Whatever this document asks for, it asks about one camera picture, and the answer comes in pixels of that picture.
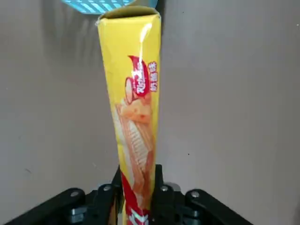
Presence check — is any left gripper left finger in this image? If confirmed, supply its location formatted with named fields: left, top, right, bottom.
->
left=4, top=165, right=124, bottom=225

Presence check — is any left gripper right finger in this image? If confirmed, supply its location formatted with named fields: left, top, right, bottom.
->
left=150, top=164, right=253, bottom=225

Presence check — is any light blue plastic basket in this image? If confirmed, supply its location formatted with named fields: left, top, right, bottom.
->
left=61, top=0, right=160, bottom=16

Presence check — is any long yellow wafer box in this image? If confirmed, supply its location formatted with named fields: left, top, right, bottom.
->
left=97, top=6, right=163, bottom=225

